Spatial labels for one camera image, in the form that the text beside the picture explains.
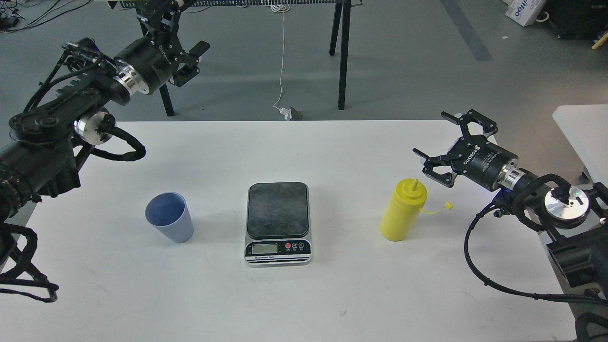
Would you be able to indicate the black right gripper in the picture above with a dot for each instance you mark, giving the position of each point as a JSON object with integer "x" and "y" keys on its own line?
{"x": 479, "y": 161}

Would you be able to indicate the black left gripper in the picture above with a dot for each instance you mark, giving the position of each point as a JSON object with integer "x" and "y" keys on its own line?
{"x": 156, "y": 62}

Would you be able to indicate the yellow squeeze bottle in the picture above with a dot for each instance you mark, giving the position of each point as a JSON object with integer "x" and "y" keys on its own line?
{"x": 407, "y": 201}

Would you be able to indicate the blue plastic cup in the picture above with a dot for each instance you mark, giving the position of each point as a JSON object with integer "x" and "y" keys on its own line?
{"x": 169, "y": 214}

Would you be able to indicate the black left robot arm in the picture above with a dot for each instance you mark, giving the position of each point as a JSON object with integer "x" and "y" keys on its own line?
{"x": 65, "y": 122}

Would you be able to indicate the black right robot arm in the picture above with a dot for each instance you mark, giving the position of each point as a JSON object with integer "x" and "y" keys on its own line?
{"x": 574, "y": 219}

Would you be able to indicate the digital kitchen scale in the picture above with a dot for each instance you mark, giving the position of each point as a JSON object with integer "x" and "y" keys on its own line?
{"x": 278, "y": 229}

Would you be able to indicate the white power adapter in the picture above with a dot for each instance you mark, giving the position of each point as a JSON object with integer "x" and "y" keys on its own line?
{"x": 291, "y": 114}

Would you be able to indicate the white side table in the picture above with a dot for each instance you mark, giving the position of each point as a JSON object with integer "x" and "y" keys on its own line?
{"x": 586, "y": 129}

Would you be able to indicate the white cardboard box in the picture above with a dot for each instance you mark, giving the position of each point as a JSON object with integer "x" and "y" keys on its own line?
{"x": 526, "y": 12}

